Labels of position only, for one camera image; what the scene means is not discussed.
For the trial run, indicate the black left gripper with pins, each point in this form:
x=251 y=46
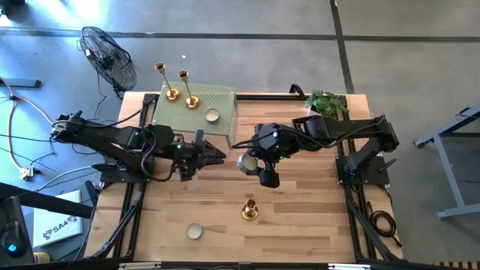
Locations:
x=187 y=153

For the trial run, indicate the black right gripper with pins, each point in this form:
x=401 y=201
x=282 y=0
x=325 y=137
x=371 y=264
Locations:
x=269 y=179

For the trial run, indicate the white candle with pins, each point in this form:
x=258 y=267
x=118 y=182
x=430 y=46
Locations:
x=194 y=231
x=247 y=164
x=212 y=115

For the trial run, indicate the brass candlestick holder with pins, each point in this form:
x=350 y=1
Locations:
x=193 y=102
x=173 y=95
x=249 y=214

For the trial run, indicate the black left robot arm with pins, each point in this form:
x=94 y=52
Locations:
x=112 y=135

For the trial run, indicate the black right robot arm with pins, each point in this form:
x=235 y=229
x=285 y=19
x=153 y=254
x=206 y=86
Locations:
x=345 y=127

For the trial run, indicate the green perforated metal shelf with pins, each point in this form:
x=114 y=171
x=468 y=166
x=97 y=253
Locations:
x=180 y=112

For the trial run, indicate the green plant in white pot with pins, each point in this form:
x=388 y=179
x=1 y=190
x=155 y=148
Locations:
x=326 y=103

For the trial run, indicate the black floor fan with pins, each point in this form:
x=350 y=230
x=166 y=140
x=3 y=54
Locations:
x=108 y=60

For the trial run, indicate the white printed box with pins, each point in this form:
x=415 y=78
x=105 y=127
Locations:
x=56 y=221

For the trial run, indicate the small yellow object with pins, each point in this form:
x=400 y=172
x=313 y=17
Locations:
x=41 y=258

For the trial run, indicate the black flat bar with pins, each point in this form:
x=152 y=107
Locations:
x=22 y=84

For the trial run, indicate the glowing computer mouse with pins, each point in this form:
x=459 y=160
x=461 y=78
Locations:
x=12 y=247

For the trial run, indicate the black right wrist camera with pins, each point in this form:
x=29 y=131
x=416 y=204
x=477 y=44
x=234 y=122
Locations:
x=277 y=138

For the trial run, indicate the black aluminium frame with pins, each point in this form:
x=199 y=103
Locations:
x=262 y=97

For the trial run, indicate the black curved bracket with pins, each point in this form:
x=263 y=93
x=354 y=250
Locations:
x=298 y=89

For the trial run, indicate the white strip on frame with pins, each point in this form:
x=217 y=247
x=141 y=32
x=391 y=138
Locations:
x=138 y=266
x=348 y=266

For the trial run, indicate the grey metal table frame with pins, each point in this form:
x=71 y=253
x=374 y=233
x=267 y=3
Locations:
x=449 y=176

